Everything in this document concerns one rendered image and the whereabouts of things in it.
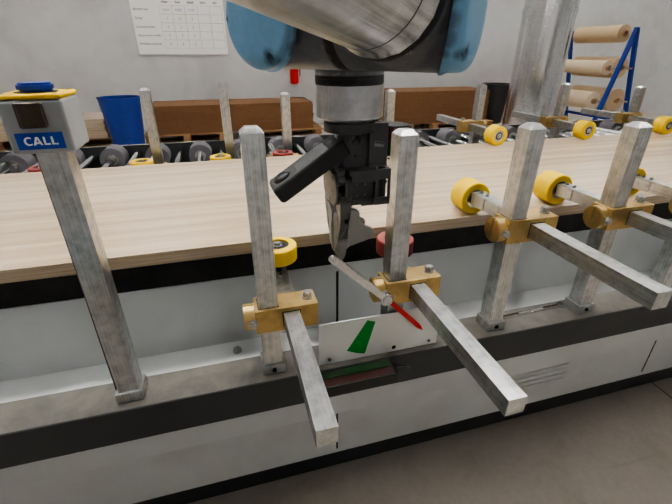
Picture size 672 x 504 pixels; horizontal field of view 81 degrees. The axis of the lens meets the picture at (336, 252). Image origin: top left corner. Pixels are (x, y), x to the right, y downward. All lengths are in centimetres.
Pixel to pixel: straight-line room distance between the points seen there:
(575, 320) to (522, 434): 75
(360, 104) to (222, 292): 59
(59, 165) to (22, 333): 51
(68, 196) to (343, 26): 49
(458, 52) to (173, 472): 127
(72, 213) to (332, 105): 39
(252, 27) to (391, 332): 61
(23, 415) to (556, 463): 153
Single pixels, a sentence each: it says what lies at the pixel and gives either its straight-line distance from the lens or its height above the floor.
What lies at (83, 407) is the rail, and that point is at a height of 70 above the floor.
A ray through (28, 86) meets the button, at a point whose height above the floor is 123.
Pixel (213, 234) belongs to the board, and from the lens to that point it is 92.
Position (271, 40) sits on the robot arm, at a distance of 41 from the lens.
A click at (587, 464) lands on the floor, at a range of 177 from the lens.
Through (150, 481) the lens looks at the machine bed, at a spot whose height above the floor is 18.
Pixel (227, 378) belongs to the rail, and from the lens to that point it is 83.
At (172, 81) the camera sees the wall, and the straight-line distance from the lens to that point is 782.
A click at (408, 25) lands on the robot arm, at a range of 30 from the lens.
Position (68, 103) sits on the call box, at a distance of 63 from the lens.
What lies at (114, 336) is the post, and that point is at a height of 85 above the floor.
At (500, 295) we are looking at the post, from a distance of 93.
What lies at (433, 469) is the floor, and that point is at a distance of 157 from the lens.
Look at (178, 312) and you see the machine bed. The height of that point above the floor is 73.
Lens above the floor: 127
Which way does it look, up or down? 27 degrees down
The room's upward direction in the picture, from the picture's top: straight up
